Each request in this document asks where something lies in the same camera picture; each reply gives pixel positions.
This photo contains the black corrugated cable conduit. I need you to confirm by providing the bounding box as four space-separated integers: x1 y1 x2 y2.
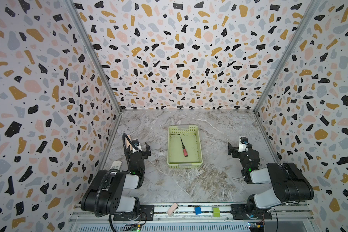
93 132 140 218

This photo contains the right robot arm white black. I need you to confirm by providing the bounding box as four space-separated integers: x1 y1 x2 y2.
227 137 314 219

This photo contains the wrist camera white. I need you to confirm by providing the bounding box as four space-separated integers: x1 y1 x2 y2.
238 137 248 153
132 139 141 152

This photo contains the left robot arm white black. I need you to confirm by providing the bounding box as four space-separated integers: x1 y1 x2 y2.
81 144 151 220

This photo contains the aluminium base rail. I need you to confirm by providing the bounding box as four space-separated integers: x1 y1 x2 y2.
66 201 317 232

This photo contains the red handled screwdriver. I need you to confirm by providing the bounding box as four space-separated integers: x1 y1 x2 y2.
180 138 188 157

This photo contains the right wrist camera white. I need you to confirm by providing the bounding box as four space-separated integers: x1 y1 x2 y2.
238 137 248 153

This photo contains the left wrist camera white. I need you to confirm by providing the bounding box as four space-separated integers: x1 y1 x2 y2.
132 139 141 152

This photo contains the pink block on rail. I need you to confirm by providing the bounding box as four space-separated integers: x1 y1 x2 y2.
166 203 179 217

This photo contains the white label tag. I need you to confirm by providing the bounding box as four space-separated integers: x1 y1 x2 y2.
111 160 122 170

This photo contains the green block on rail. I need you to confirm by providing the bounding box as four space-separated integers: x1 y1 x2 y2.
213 207 220 218

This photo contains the light green plastic bin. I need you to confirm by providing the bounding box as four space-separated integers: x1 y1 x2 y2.
167 125 203 169

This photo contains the blue block on rail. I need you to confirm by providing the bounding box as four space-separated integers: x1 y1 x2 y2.
194 206 202 215

